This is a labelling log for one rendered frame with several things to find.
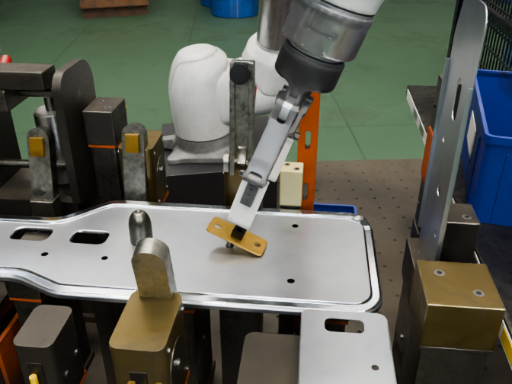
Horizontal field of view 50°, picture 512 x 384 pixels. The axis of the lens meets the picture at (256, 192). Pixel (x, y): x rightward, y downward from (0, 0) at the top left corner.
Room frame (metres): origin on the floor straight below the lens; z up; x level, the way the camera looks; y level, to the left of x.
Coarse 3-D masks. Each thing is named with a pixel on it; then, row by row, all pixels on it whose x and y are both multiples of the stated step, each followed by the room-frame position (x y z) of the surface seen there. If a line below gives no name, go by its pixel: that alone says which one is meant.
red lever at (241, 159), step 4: (256, 88) 0.89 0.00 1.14; (256, 92) 0.89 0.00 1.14; (240, 148) 0.79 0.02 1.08; (244, 148) 0.79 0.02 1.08; (240, 152) 0.78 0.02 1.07; (244, 152) 0.78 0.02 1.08; (240, 156) 0.78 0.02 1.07; (244, 156) 0.78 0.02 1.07; (236, 160) 0.77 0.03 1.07; (240, 160) 0.77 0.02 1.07; (244, 160) 0.77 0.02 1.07; (236, 164) 0.77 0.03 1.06; (240, 164) 0.77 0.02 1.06; (244, 164) 0.77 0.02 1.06
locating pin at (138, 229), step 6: (138, 210) 0.65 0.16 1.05; (132, 216) 0.64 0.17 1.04; (138, 216) 0.64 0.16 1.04; (144, 216) 0.64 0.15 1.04; (132, 222) 0.64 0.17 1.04; (138, 222) 0.64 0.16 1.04; (144, 222) 0.64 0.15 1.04; (150, 222) 0.65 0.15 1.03; (132, 228) 0.64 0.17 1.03; (138, 228) 0.64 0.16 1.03; (144, 228) 0.64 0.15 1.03; (150, 228) 0.65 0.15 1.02; (132, 234) 0.64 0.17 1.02; (138, 234) 0.64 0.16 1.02; (144, 234) 0.64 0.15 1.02; (150, 234) 0.64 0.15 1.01; (132, 240) 0.64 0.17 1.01; (138, 240) 0.64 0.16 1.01
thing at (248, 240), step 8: (216, 224) 0.65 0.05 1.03; (224, 224) 0.65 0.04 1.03; (232, 224) 0.66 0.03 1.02; (216, 232) 0.63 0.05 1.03; (224, 232) 0.63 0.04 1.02; (232, 232) 0.63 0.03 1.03; (240, 232) 0.63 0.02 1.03; (248, 232) 0.65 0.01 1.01; (232, 240) 0.62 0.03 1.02; (240, 240) 0.63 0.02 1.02; (248, 240) 0.63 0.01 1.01; (256, 240) 0.64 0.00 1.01; (264, 240) 0.64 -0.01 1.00; (248, 248) 0.61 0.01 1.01; (256, 248) 0.62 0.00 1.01; (264, 248) 0.63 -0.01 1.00
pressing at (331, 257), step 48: (0, 240) 0.65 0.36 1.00; (48, 240) 0.65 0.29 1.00; (192, 240) 0.65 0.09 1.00; (288, 240) 0.65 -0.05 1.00; (336, 240) 0.65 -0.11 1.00; (48, 288) 0.55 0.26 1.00; (96, 288) 0.55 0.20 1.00; (192, 288) 0.54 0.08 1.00; (240, 288) 0.54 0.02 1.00; (288, 288) 0.54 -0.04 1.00; (336, 288) 0.54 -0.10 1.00
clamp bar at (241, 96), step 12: (240, 60) 0.80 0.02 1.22; (252, 60) 0.80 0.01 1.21; (240, 72) 0.76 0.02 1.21; (252, 72) 0.79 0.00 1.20; (240, 84) 0.76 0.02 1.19; (252, 84) 0.78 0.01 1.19; (240, 96) 0.79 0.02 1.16; (252, 96) 0.78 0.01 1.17; (240, 108) 0.79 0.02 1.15; (252, 108) 0.78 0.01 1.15; (240, 120) 0.79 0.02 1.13; (252, 120) 0.78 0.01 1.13; (240, 132) 0.78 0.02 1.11; (252, 132) 0.77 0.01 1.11; (240, 144) 0.78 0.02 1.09; (252, 144) 0.77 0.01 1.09
